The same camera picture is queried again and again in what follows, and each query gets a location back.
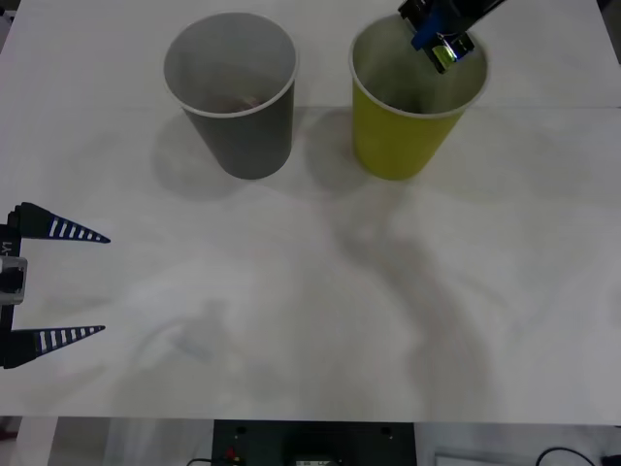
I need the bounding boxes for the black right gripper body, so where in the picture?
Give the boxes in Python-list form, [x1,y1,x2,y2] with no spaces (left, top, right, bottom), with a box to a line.
[397,0,481,36]

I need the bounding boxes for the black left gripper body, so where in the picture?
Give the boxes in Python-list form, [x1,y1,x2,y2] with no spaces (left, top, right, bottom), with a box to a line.
[0,223,23,368]

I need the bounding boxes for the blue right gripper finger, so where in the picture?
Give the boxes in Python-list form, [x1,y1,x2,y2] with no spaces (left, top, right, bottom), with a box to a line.
[410,9,444,51]
[452,32,477,62]

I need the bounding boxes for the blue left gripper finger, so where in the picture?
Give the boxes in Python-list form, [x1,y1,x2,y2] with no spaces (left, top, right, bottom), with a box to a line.
[6,201,112,244]
[1,324,107,371]

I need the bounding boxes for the dark patterned drink can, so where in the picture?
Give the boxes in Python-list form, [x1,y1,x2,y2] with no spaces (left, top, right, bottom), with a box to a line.
[430,41,463,76]

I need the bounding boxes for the yellow-green plastic bin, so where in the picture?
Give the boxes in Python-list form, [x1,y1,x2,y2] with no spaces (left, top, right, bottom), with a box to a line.
[347,13,490,182]

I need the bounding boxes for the grey plastic bin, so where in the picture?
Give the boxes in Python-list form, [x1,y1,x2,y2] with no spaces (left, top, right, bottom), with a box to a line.
[162,12,298,181]

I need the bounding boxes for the black robot torso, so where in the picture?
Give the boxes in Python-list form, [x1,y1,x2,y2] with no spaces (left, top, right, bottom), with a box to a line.
[212,418,416,466]

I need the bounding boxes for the black cable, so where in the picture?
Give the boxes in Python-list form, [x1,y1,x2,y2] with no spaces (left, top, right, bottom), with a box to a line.
[535,448,591,466]

